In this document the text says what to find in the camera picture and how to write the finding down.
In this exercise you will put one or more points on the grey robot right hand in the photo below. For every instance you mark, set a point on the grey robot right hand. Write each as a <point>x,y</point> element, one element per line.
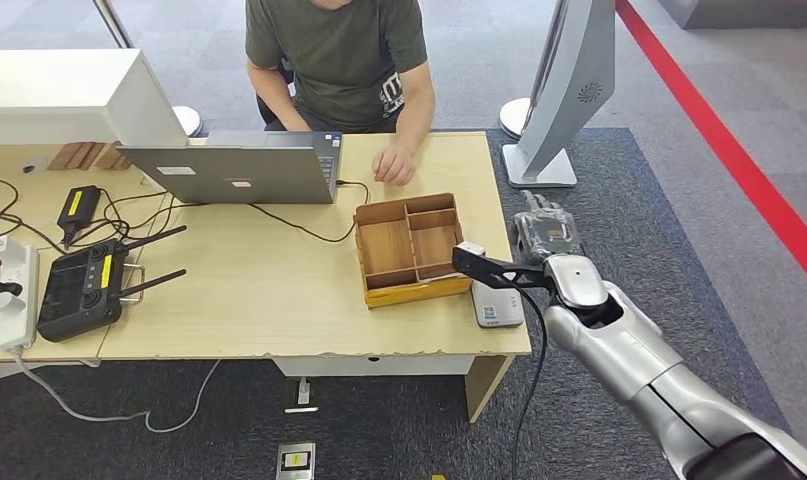
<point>549,232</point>

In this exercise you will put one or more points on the person's left hand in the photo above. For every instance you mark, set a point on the person's left hand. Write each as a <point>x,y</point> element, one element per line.
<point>395,166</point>

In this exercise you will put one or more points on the wooden compartment tray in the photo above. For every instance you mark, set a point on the wooden compartment tray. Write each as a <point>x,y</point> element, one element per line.
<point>386,248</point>

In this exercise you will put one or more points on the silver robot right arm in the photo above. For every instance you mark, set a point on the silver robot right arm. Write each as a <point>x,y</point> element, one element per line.
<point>641,364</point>

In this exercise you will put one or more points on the person's left forearm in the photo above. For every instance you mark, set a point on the person's left forearm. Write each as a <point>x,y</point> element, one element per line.
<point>416,106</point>

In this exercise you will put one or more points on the person's right forearm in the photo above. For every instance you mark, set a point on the person's right forearm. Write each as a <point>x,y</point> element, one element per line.
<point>274,96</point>

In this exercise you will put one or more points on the grey white card reader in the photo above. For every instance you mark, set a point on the grey white card reader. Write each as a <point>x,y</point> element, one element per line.
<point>499,311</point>

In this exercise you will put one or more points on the white key card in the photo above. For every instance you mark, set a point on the white key card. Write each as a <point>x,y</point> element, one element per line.
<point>445,277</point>

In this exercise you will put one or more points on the person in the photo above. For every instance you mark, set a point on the person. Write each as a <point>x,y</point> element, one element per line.
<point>337,53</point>

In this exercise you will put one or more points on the dark grey carpet rug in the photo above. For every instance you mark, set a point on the dark grey carpet rug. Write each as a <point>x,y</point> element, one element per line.
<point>608,172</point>

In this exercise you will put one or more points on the white round stand base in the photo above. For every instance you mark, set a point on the white round stand base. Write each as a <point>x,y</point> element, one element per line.
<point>190,120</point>
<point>512,116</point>

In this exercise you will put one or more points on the grey kiosk display stand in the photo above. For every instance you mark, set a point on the grey kiosk display stand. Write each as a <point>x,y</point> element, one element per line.
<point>565,93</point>

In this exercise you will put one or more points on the grey laptop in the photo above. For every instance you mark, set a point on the grey laptop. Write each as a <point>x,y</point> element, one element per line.
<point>244,172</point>

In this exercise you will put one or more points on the light wooden desk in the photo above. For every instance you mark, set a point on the light wooden desk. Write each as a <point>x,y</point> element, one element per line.
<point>257,291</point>

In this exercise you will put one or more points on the white under-desk drawer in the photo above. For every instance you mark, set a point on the white under-desk drawer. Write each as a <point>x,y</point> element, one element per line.
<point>376,366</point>

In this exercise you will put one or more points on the white floor plug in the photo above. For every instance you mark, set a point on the white floor plug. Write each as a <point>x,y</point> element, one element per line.
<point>302,394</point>

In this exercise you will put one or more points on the wooden block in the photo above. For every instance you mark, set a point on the wooden block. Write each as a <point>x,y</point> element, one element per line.
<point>113,158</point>
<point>75,156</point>

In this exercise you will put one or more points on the grey platform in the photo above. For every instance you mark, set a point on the grey platform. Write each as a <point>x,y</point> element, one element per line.
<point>741,13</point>

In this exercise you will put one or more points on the silver floor socket box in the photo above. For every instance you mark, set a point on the silver floor socket box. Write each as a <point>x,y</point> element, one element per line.
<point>296,462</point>

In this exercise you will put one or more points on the metal pole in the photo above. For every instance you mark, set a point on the metal pole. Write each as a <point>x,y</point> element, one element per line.
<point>115,23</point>

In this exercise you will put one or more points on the black power adapter yellow label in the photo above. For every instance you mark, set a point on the black power adapter yellow label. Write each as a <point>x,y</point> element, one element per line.
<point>78,206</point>

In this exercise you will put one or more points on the black remote controller with antennas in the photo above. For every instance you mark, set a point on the black remote controller with antennas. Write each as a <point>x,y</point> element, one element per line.
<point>78,291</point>

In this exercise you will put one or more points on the large white box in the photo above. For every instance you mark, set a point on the large white box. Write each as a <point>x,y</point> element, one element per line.
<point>58,93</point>

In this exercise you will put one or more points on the black plug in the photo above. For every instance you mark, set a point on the black plug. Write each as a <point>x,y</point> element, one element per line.
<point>9,289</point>

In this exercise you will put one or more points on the white power strip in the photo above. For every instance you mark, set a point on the white power strip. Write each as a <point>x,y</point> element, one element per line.
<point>15,318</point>

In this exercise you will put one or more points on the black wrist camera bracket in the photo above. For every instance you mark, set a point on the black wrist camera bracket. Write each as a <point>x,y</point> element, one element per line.
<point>496,273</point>

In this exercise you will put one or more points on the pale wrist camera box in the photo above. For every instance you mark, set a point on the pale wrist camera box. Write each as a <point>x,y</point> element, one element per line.
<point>470,249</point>

